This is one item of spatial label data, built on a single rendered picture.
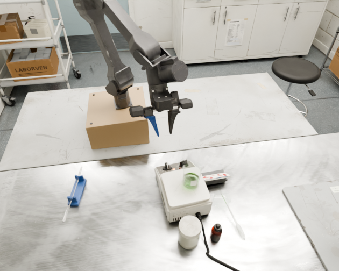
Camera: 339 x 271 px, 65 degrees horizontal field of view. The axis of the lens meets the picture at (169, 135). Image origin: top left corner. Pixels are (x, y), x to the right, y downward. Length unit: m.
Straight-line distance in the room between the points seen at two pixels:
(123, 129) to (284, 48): 2.96
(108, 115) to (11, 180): 0.39
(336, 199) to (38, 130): 1.09
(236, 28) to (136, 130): 2.48
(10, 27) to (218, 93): 2.01
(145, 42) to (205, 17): 2.37
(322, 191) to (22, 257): 0.90
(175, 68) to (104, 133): 0.39
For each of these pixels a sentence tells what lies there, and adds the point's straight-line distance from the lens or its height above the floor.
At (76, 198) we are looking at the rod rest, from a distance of 0.87.
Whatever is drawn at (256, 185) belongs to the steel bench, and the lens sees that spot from 0.93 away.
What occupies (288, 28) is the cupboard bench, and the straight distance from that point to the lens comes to 3.58.
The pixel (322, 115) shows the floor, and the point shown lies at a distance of 2.96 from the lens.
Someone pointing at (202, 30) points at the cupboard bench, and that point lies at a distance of 3.15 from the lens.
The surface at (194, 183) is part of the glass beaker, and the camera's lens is 0.74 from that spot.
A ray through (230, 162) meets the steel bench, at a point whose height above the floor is 0.90.
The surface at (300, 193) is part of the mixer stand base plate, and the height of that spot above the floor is 0.91.
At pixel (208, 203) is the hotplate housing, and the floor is 0.97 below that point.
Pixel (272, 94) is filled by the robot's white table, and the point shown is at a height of 0.90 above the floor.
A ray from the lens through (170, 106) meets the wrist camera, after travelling 0.72.
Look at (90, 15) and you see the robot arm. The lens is 0.89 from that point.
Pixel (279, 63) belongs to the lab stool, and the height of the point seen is 0.65.
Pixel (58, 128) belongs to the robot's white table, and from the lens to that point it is 1.16.
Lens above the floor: 1.62
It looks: 44 degrees down
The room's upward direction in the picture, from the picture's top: straight up
